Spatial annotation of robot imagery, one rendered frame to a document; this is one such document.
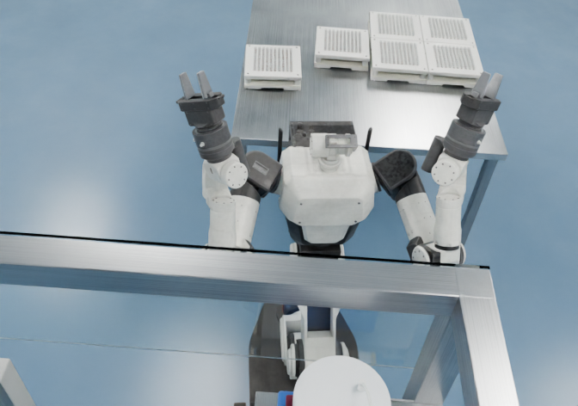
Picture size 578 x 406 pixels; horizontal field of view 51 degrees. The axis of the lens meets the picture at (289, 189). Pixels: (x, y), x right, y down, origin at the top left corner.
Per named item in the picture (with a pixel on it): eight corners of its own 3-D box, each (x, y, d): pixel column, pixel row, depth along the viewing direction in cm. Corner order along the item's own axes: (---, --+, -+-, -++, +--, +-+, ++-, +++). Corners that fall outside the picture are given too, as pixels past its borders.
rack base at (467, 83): (421, 54, 286) (421, 50, 285) (472, 58, 286) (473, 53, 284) (426, 84, 269) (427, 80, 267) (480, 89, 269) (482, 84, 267)
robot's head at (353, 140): (321, 137, 169) (325, 129, 161) (352, 137, 170) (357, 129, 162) (322, 158, 168) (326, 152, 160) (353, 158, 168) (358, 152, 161)
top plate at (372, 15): (368, 14, 301) (369, 10, 299) (417, 18, 300) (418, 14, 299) (370, 40, 283) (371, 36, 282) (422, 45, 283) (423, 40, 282)
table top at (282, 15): (258, -28, 346) (258, -34, 343) (449, -16, 347) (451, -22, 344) (230, 144, 240) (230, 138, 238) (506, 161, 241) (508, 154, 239)
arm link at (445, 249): (439, 212, 154) (437, 282, 159) (471, 206, 158) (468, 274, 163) (415, 201, 163) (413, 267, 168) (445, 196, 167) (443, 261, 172)
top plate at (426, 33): (418, 18, 300) (419, 14, 299) (467, 21, 300) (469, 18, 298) (422, 45, 283) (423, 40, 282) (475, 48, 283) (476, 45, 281)
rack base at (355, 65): (316, 39, 292) (316, 33, 290) (365, 42, 291) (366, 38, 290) (314, 67, 274) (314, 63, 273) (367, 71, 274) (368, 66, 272)
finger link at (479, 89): (493, 75, 143) (482, 99, 146) (482, 70, 145) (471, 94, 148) (489, 75, 142) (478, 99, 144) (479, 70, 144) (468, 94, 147)
